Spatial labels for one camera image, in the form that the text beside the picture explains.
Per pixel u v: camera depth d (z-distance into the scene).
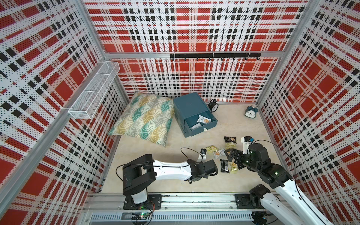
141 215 0.69
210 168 0.62
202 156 0.72
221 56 0.89
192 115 0.84
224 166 0.85
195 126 0.86
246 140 0.67
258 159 0.56
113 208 0.73
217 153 0.90
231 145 0.93
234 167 0.84
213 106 1.11
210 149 0.91
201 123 0.88
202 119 0.89
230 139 0.96
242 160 0.65
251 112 1.08
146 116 0.93
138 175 0.45
